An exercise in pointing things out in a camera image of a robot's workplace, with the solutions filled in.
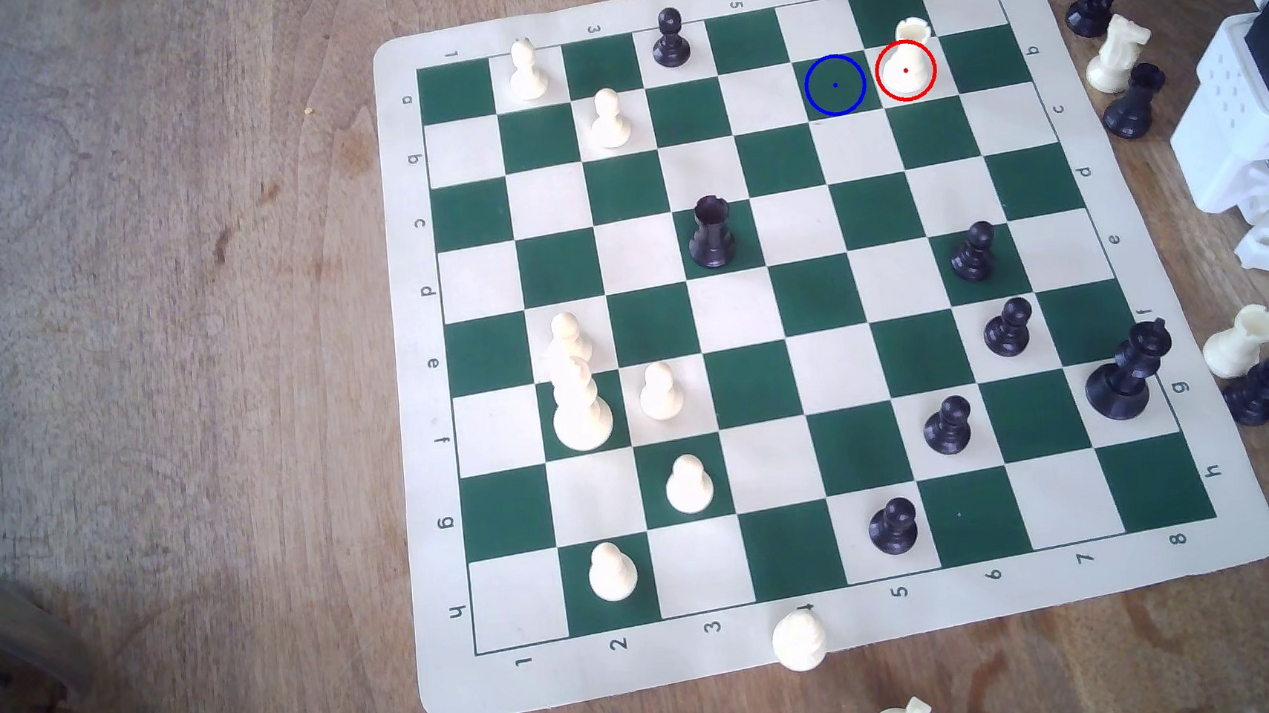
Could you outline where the white rook chess piece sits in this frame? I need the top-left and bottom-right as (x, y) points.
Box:
(1198, 303), (1269, 382)
(879, 14), (939, 102)

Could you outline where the white king chess piece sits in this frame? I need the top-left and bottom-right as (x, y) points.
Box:
(547, 349), (616, 455)

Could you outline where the black rook chess piece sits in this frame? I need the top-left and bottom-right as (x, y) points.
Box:
(685, 194), (739, 272)

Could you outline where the green and white chess mat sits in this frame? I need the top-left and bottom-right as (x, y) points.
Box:
(367, 0), (1269, 713)

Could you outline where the black pawn chess piece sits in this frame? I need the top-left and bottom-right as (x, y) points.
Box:
(979, 295), (1037, 361)
(867, 495), (922, 560)
(921, 394), (976, 459)
(648, 5), (694, 71)
(947, 220), (1000, 284)

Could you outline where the black king chess piece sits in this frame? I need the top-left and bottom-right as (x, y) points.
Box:
(1080, 317), (1178, 425)

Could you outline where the black bishop chess piece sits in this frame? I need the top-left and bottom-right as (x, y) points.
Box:
(1099, 61), (1172, 142)

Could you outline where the white knight chess piece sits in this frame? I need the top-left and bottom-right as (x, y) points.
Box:
(1082, 11), (1156, 97)

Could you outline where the black knight chess piece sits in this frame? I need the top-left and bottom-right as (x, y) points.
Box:
(1063, 0), (1134, 40)
(1220, 353), (1269, 429)

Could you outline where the grey furniture leg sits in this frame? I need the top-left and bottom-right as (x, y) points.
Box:
(0, 529), (99, 713)

